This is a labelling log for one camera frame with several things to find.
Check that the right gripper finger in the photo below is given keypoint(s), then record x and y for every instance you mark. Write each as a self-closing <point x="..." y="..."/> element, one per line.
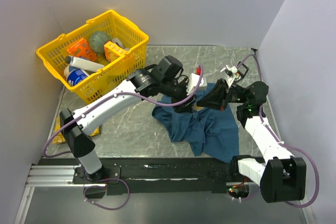
<point x="219" y="91"/>
<point x="212" y="102"/>

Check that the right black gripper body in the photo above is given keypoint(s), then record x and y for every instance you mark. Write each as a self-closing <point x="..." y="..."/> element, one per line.
<point x="235" y="95"/>

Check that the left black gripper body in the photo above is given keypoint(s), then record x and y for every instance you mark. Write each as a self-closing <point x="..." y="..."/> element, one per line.
<point x="174" y="90"/>

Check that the gold flower brooch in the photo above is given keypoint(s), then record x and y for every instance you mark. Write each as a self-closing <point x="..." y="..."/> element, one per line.
<point x="197" y="108"/>

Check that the dark blue t-shirt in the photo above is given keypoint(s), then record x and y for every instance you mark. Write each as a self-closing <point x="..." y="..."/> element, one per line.
<point x="208" y="131"/>

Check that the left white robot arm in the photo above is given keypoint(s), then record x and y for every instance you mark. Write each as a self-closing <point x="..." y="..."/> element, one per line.
<point x="79" y="124"/>

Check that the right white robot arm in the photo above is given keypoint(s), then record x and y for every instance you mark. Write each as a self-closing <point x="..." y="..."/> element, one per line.
<point x="279" y="175"/>

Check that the orange yellow snack box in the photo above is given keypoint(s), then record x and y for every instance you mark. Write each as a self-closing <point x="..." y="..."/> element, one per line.
<point x="114" y="50"/>

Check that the yellow plastic shopping basket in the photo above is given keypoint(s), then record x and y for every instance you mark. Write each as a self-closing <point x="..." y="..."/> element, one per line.
<point x="119" y="58"/>

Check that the white tube bottle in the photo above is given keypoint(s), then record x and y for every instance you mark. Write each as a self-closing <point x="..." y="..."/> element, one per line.
<point x="83" y="63"/>

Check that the green round melon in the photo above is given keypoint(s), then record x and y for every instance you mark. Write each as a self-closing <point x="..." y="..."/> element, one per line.
<point x="97" y="40"/>

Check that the blue white container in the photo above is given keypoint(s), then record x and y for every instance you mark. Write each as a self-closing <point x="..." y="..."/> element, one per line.
<point x="74" y="75"/>

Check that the yellow chips bag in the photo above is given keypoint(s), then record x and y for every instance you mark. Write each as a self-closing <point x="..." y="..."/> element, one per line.
<point x="59" y="139"/>

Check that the black square frame marker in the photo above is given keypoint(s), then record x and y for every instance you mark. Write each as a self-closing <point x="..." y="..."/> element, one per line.
<point x="242" y="70"/>

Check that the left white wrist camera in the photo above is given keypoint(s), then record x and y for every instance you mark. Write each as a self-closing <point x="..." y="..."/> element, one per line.
<point x="193" y="81"/>

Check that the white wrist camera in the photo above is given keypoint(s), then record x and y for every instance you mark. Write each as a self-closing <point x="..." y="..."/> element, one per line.
<point x="193" y="81"/>
<point x="231" y="75"/>

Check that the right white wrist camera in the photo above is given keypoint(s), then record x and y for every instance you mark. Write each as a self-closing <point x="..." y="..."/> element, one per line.
<point x="231" y="75"/>

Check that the aluminium extrusion rail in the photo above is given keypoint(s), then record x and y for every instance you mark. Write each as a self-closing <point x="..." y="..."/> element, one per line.
<point x="52" y="176"/>

